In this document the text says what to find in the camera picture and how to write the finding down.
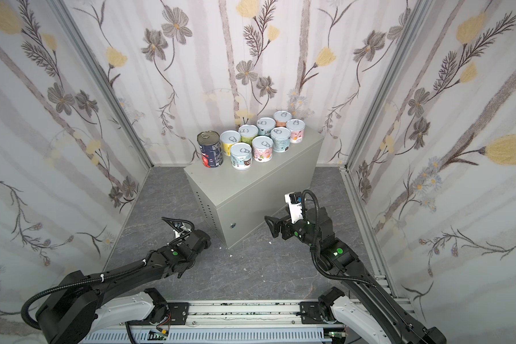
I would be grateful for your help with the grey metal cabinet box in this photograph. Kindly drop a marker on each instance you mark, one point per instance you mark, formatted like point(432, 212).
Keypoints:
point(234, 203)

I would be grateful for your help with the green labelled can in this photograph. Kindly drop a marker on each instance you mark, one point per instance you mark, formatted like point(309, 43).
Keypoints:
point(248, 133)

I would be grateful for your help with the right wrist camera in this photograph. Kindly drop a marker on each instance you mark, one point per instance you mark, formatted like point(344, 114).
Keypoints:
point(294, 202)

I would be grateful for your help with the white slotted cable duct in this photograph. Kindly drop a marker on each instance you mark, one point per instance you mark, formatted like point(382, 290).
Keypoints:
point(252, 335)

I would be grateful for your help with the orange labelled can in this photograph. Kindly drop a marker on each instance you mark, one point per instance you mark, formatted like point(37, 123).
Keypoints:
point(281, 118)

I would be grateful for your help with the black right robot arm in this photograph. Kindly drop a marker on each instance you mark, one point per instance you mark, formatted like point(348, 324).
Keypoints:
point(383, 320)

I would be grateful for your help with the pink labelled white-lid can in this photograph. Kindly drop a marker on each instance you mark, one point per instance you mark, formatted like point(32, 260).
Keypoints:
point(262, 148)

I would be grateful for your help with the dark blue tomato can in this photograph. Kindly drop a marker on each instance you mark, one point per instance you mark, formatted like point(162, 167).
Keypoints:
point(211, 149)

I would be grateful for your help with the pink fruit labelled can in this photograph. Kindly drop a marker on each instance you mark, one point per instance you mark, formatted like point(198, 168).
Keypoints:
point(297, 130)

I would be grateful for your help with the light blue can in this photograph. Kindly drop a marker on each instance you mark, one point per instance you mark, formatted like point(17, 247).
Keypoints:
point(281, 139)

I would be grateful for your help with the yellow labelled can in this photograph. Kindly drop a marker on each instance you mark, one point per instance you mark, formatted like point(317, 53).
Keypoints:
point(228, 139)

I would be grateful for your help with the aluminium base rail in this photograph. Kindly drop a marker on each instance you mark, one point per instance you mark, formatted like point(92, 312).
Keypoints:
point(245, 314)

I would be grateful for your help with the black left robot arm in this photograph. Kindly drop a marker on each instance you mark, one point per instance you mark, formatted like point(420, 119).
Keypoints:
point(82, 304)

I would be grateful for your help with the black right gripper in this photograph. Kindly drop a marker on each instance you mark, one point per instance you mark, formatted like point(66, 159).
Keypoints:
point(287, 228)

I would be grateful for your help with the teal labelled white-lid can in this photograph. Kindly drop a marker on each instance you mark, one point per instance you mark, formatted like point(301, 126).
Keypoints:
point(265, 126)

